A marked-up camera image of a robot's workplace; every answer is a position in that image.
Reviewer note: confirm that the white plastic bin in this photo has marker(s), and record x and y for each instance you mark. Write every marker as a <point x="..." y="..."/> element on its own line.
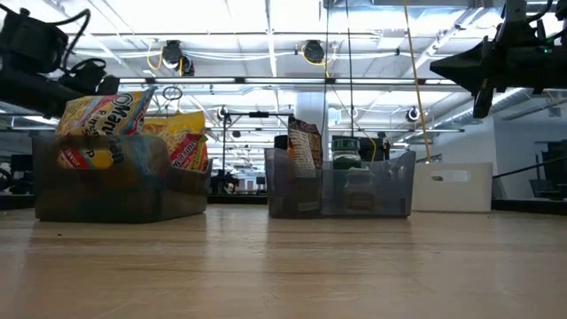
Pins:
<point x="452" y="190"/>

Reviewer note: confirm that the wide grey translucent bin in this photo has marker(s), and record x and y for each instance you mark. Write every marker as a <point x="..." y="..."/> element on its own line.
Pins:
<point x="390" y="190"/>

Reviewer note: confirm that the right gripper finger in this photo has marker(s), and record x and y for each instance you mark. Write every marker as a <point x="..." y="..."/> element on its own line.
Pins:
<point x="460" y="77"/>
<point x="460" y="57"/>

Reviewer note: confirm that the brown snack pouch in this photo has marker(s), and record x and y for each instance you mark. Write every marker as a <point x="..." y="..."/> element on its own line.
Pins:
<point x="305" y="146"/>

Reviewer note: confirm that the black lid purple label jar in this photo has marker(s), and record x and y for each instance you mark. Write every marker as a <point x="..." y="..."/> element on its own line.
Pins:
<point x="280" y="142"/>

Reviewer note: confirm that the black stand frame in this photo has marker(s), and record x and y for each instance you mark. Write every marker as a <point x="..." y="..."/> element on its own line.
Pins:
<point x="259" y="114"/>

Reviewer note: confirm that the green yellow ramen packet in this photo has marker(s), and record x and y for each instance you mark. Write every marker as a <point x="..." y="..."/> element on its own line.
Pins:
<point x="190" y="153"/>

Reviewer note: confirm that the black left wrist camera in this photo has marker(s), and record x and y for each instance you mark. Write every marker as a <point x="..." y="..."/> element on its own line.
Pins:
<point x="31" y="42"/>

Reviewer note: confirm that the black computer monitor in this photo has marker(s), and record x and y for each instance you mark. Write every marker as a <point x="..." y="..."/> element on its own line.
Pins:
<point x="374" y="148"/>

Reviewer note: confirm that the yellow red ramen packet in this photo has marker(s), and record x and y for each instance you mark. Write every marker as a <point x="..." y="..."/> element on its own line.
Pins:
<point x="102" y="115"/>

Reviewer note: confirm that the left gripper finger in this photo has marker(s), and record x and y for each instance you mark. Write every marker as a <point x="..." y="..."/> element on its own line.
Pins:
<point x="111" y="85"/>

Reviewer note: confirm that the long grey translucent bin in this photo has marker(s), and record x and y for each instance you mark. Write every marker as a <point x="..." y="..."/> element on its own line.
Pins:
<point x="111" y="195"/>

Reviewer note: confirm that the green lid oregano jar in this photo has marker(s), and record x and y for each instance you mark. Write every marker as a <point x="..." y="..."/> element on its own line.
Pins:
<point x="345" y="153"/>

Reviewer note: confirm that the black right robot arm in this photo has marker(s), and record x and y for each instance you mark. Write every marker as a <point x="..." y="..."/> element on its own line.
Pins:
<point x="556" y="62"/>

